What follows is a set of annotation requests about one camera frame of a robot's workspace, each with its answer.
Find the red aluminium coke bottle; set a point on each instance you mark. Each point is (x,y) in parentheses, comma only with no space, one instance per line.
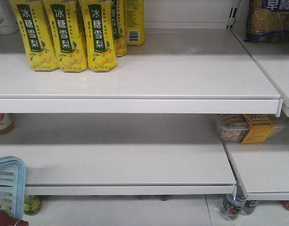
(7,220)

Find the clear tray cookie pack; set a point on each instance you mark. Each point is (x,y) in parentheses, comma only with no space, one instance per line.
(248,128)

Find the white store shelving unit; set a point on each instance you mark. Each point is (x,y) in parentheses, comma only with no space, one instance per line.
(136,146)

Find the clear water bottle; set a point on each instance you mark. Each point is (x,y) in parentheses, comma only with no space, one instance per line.
(231,206)
(249,207)

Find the white pink yoghurt bottle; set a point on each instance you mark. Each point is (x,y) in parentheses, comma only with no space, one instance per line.
(8,23)

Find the light blue plastic basket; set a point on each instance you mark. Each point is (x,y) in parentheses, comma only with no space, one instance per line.
(12,186)

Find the yellow pear drink bottle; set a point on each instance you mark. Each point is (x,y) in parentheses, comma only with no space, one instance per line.
(118,25)
(36,33)
(134,22)
(66,23)
(101,51)

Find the yellow lemon tea bottle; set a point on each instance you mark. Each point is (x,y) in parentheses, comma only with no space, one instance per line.
(32,204)

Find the breakfast biscuit packet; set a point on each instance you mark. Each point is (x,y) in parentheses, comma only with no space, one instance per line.
(268,21)

